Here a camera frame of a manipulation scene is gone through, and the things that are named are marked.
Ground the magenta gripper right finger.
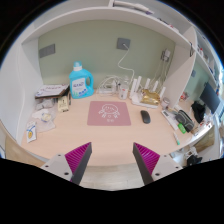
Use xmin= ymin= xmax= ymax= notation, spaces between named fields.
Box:
xmin=132 ymin=142 xmax=184 ymax=186

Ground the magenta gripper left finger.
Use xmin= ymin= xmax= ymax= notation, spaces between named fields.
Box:
xmin=40 ymin=141 xmax=93 ymax=186

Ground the black computer mouse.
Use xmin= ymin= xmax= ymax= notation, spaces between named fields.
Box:
xmin=140 ymin=110 xmax=151 ymax=124

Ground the pink mouse pad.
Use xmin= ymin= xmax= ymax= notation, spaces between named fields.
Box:
xmin=87 ymin=101 xmax=131 ymax=126

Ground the green marker pen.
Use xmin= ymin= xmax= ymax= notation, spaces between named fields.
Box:
xmin=173 ymin=132 xmax=180 ymax=145

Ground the clear plastic bag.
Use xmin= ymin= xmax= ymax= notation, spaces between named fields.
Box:
xmin=32 ymin=108 xmax=56 ymax=132

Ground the black pouch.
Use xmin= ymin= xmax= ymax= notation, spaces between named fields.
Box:
xmin=175 ymin=110 xmax=194 ymax=132

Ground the small yellow box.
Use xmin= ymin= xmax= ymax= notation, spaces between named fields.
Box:
xmin=58 ymin=96 xmax=69 ymax=112

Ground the white yellow packet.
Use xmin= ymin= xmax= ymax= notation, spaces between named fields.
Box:
xmin=26 ymin=121 xmax=36 ymax=143

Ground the small glass jar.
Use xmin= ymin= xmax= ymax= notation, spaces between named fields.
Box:
xmin=161 ymin=97 xmax=170 ymax=109

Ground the gold foil bag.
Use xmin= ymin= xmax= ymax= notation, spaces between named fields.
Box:
xmin=140 ymin=89 xmax=160 ymax=106

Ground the white wifi router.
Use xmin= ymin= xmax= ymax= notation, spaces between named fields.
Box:
xmin=129 ymin=76 xmax=166 ymax=109

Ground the black bag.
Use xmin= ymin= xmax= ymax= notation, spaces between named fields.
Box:
xmin=191 ymin=101 xmax=206 ymax=123

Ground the flat printed box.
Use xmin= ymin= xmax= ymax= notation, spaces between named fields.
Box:
xmin=35 ymin=84 xmax=69 ymax=99

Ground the white power strip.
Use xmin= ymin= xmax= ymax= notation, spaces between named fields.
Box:
xmin=98 ymin=85 xmax=116 ymax=94

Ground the blue detergent bottle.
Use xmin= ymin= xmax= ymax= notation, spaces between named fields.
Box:
xmin=69 ymin=61 xmax=94 ymax=99

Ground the black monitor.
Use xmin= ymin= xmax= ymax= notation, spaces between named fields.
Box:
xmin=200 ymin=83 xmax=220 ymax=113

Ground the white upper shelf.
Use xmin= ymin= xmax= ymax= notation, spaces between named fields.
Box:
xmin=22 ymin=4 xmax=196 ymax=50

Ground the white wall adapter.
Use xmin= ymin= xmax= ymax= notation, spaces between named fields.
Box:
xmin=161 ymin=49 xmax=171 ymax=62

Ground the grey wall panel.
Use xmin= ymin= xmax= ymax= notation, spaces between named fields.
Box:
xmin=39 ymin=44 xmax=55 ymax=58

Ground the grey wall socket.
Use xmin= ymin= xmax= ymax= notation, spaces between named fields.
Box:
xmin=117 ymin=38 xmax=131 ymax=50

